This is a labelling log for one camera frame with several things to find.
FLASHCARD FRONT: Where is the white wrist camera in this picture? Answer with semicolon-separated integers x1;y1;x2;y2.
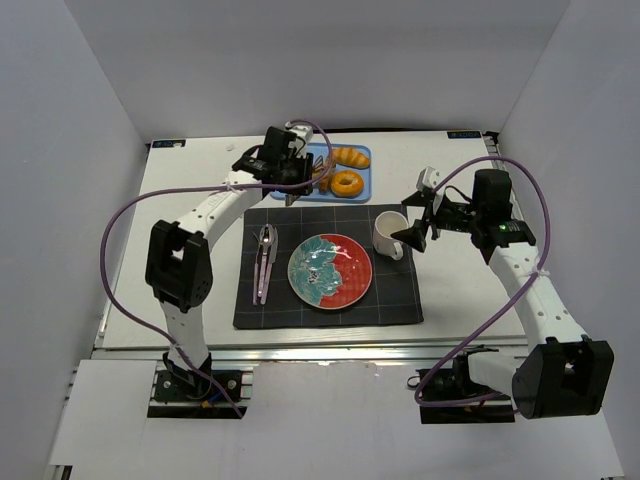
416;166;440;192
285;121;314;152

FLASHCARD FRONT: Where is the striped crescent roll bread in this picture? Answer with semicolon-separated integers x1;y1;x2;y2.
332;146;371;169

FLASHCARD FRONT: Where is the white ceramic mug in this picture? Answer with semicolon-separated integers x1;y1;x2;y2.
373;211;408;261

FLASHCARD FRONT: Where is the pink handled knife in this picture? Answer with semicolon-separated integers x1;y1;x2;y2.
259;233;278;305

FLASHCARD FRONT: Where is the aluminium frame rail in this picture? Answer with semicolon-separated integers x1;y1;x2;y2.
91;339;527;364

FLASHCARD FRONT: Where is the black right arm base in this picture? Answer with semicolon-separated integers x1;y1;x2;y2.
420;345;518;425

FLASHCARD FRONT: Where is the orange glazed donut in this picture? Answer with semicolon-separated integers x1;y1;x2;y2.
330;170;365;197

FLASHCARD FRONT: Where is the red and teal plate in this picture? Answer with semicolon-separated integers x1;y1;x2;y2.
287;234;373;310

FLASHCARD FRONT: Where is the blue plastic tray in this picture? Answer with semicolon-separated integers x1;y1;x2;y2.
270;142;373;204

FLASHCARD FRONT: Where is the brown cake slice bread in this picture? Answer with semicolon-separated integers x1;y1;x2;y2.
318;157;335;194

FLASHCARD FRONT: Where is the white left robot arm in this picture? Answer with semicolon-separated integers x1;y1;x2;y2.
145;124;313;383

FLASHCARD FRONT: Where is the dark grid placemat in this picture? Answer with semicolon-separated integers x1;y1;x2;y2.
233;204;423;330

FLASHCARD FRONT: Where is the pink handled spoon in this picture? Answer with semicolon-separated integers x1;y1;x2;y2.
256;224;278;305

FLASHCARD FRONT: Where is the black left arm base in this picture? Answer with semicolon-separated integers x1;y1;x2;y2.
147;354;251;420

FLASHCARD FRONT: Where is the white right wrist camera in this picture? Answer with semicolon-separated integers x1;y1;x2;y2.
416;166;440;192

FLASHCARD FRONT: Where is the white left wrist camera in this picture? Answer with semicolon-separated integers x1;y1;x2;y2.
285;121;314;152

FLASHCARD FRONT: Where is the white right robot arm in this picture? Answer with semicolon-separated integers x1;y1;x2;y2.
392;167;614;419

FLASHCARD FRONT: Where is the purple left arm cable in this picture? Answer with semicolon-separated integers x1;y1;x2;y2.
100;118;334;419

